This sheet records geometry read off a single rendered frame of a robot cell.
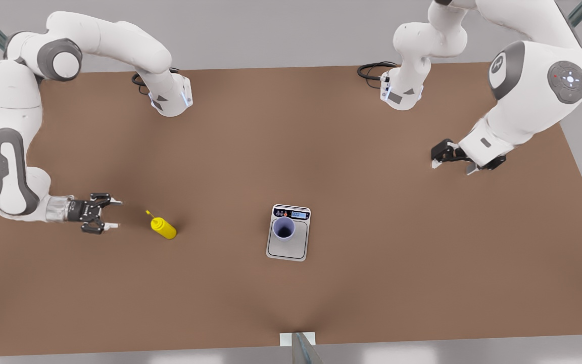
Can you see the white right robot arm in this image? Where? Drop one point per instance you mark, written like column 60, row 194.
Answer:
column 15, row 111

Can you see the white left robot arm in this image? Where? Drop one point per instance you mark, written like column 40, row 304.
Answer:
column 533, row 81

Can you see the yellow sauce bottle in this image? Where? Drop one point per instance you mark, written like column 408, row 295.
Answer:
column 163, row 228

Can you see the lavender cup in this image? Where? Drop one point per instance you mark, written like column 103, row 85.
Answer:
column 284, row 229

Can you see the silver kitchen scale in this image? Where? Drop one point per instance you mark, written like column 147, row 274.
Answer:
column 289, row 250

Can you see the white post foot plate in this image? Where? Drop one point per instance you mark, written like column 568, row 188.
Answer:
column 285, row 338

